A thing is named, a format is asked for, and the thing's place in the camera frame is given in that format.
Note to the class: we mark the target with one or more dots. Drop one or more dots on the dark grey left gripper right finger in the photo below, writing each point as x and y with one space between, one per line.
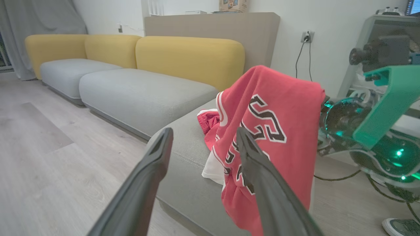
272 196

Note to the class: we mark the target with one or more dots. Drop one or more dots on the grey white sneaker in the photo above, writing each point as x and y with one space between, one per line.
402 227

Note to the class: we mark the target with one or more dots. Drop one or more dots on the grey and yellow sofa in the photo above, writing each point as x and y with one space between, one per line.
141 95

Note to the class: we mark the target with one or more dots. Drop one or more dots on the small wall outlet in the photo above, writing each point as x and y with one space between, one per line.
120 29

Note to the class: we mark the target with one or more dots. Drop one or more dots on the red shorts white trim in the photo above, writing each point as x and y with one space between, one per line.
208 121

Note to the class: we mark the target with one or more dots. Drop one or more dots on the beige low partition cabinet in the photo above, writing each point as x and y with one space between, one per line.
229 26

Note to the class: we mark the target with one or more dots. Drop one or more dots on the red basketball jersey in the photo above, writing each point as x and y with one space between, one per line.
292 108

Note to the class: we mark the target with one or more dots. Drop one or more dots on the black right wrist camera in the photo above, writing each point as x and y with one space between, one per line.
384 50

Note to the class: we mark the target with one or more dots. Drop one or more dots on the white ribbed ornament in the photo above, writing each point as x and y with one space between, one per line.
156 7

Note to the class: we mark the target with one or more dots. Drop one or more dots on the white device on cabinet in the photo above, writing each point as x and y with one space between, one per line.
390 11

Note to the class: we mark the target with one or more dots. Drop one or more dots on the white wall socket with plug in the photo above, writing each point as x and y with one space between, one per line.
307 36

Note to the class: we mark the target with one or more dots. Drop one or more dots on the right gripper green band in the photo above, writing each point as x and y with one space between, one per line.
341 119

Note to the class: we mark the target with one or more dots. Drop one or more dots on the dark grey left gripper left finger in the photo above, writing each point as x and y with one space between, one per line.
137 190

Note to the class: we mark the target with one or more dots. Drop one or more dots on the grey curtain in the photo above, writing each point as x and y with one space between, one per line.
39 16

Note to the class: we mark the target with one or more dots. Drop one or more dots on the green wrist camera bracket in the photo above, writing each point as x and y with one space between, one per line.
390 98

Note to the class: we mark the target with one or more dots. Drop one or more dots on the printed cardboard box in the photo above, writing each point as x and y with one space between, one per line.
233 5

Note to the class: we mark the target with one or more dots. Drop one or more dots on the window with white frame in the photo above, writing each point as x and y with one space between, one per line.
4 55

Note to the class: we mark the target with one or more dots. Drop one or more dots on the grey glass cabinet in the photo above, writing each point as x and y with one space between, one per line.
370 28

